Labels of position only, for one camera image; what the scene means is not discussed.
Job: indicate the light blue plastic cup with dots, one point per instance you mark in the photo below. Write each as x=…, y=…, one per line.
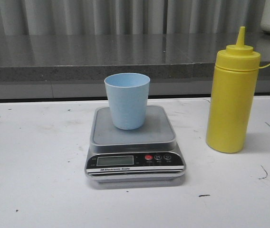
x=127, y=95

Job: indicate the silver electronic kitchen scale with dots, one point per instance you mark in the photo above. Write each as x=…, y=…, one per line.
x=147, y=154

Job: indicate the yellow squeeze bottle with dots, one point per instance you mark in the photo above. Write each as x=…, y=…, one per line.
x=234, y=82

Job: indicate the grey stone counter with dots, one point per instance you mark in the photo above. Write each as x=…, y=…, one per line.
x=73, y=67

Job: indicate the grey pleated curtain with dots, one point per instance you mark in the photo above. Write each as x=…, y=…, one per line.
x=119, y=17

